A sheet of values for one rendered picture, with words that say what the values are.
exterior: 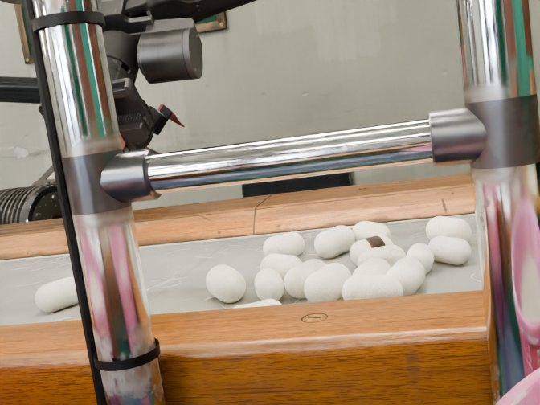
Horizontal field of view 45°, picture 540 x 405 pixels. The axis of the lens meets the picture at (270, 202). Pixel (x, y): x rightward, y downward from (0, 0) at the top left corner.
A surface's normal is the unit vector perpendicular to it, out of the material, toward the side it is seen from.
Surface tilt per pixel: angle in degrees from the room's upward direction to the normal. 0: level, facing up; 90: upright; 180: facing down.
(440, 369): 90
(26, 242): 45
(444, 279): 0
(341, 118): 90
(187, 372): 90
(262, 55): 90
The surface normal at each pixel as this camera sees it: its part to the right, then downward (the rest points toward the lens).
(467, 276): -0.14, -0.98
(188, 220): -0.24, -0.58
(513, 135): -0.04, 0.14
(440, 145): -0.17, 0.35
